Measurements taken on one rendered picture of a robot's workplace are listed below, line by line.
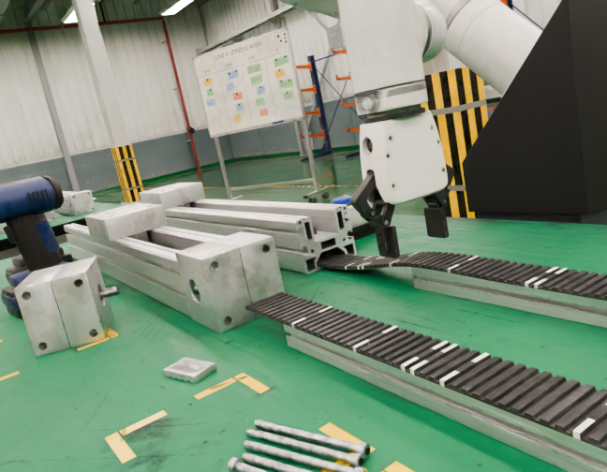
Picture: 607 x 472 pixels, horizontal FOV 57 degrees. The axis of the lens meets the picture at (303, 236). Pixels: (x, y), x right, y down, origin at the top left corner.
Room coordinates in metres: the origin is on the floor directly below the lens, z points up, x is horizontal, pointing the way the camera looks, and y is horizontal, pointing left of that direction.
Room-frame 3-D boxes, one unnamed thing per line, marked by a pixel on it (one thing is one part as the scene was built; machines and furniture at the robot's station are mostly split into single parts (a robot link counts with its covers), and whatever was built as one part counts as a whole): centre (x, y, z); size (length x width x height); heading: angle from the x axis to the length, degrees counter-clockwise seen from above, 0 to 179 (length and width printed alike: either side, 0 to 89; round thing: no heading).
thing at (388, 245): (0.65, -0.09, 0.86); 0.03 x 0.03 x 0.07; 31
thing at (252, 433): (0.37, 0.03, 0.78); 0.11 x 0.01 x 0.01; 49
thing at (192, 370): (0.54, 0.14, 0.78); 0.05 x 0.03 x 0.01; 49
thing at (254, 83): (6.84, 0.29, 0.97); 1.51 x 0.50 x 1.95; 52
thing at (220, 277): (0.71, 0.09, 0.83); 0.12 x 0.09 x 0.10; 121
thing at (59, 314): (0.75, 0.33, 0.83); 0.11 x 0.10 x 0.10; 100
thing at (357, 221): (1.01, -0.08, 0.81); 0.10 x 0.08 x 0.06; 121
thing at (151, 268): (1.08, 0.33, 0.82); 0.80 x 0.10 x 0.09; 31
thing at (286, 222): (1.18, 0.17, 0.82); 0.80 x 0.10 x 0.09; 31
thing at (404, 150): (0.68, -0.13, 0.95); 0.10 x 0.07 x 0.11; 121
